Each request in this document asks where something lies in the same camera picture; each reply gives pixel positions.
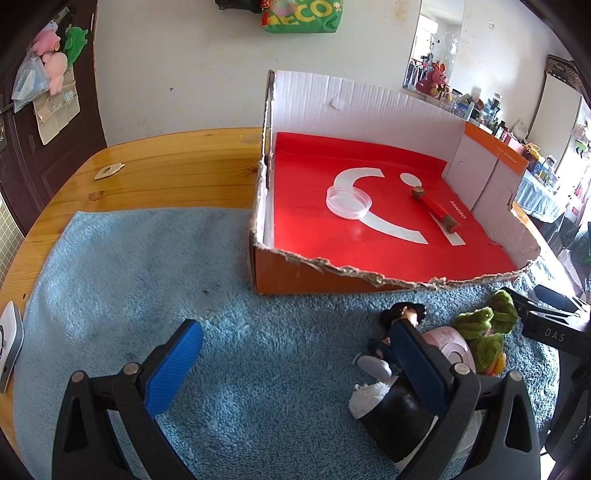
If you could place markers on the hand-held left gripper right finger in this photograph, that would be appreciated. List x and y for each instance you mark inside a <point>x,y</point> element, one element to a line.
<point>418,364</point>

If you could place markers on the small metal tag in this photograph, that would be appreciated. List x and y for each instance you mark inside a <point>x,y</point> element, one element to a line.
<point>108,171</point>

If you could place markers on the green hanging bag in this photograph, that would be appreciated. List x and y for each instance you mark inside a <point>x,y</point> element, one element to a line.
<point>304,16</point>

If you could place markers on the red plush toy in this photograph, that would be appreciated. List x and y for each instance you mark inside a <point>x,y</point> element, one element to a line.
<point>434,81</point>

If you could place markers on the beige paper pouch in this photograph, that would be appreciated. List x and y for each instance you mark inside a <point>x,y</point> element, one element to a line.
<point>55,115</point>

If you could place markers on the white flat device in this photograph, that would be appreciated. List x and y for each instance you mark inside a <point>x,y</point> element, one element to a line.
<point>11,341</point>

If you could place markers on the black-haired figurine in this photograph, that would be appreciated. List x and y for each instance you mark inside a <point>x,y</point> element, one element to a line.
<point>401,313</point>

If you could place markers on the wall mirror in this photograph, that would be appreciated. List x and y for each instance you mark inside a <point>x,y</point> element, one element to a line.
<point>434,37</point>

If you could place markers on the green plush vegetable toy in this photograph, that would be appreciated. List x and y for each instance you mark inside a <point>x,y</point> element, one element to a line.
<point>475,323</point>

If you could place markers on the clutter of bottles and boxes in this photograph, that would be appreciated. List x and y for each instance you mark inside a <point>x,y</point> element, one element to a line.
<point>494,115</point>

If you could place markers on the dark brown door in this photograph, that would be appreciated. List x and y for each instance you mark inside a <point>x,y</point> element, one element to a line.
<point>27,175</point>

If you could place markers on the white round gadget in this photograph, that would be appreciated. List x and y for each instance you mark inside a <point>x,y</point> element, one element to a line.
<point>450,346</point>

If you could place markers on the white framed panel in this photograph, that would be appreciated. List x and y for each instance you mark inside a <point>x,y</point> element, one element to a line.
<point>554,101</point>

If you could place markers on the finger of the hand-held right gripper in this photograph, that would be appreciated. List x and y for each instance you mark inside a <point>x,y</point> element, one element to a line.
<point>558,295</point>
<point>521,300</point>

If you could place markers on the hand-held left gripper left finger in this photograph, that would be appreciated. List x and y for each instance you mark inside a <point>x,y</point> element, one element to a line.
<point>173,364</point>

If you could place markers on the black hanging pouch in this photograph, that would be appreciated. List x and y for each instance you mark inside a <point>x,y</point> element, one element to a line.
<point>238,4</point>

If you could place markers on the cloth covered side table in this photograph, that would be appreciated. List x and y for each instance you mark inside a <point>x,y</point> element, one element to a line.
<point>540,194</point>

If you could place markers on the black cylinder with white tissue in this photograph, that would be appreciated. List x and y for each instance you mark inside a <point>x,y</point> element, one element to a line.
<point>392,415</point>

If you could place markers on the red liner with white print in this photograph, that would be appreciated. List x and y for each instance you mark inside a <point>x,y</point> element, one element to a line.
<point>314,221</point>

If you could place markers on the clear plastic round lid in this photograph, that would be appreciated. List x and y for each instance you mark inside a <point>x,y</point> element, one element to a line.
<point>346,203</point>

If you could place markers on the blue fluffy towel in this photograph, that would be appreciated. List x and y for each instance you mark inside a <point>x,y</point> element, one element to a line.
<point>138,277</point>

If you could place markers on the orange and white cardboard box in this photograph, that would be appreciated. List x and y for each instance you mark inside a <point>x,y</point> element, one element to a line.
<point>369,106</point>

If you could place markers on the clear plastic bag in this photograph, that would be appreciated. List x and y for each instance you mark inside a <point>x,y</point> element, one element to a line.
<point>30,83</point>

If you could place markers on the pink plush toy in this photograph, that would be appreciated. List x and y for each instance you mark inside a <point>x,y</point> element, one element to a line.
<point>56,69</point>
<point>46,41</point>

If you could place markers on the red stamp with brown ends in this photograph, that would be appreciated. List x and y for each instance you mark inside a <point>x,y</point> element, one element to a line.
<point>434,207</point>

